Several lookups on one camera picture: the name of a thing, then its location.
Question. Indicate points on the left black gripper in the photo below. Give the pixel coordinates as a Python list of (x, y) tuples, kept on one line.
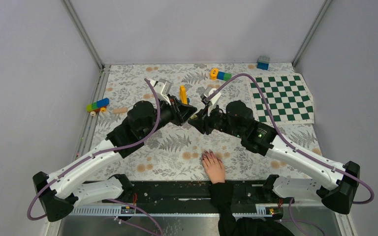
[(181, 112)]

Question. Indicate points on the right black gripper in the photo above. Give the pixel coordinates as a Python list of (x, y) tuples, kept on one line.
[(203, 124)]

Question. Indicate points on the black sleeved forearm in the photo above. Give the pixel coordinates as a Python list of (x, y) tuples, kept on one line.
[(221, 198)]

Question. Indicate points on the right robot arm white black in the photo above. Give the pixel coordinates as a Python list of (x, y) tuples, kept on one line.
[(332, 183)]

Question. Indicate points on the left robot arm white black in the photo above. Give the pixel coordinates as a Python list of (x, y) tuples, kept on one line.
[(62, 191)]

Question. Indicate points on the person's hand dark nails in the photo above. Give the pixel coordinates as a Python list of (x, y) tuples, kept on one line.
[(213, 167)]

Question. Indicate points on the yellow red toy block car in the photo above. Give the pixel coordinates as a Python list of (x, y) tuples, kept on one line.
[(183, 95)]

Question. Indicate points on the orange blue green block row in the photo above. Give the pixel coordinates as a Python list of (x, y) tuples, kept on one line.
[(216, 74)]

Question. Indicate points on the small beige wooden block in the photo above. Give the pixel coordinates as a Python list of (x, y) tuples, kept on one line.
[(121, 110)]

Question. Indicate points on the grey blue lego bricks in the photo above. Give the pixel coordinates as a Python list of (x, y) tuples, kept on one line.
[(263, 62)]

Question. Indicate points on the green white checkerboard mat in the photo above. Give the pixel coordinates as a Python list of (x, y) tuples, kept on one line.
[(286, 95)]

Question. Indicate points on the green blue block stack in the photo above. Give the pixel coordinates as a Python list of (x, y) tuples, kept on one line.
[(98, 107)]

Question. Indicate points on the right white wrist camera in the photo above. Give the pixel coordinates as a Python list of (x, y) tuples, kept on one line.
[(210, 98)]

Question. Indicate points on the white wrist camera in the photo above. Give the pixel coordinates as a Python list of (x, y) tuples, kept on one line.
[(162, 88), (210, 98)]

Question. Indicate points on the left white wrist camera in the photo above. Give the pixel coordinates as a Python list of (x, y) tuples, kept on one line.
[(162, 88)]

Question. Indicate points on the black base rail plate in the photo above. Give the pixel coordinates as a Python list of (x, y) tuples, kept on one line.
[(192, 197)]

